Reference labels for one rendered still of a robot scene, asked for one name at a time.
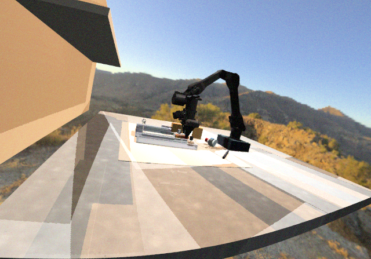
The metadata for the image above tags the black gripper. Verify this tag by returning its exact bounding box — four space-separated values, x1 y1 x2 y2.
179 107 199 138

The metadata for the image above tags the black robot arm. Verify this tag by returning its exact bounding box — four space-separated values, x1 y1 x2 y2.
172 70 246 140

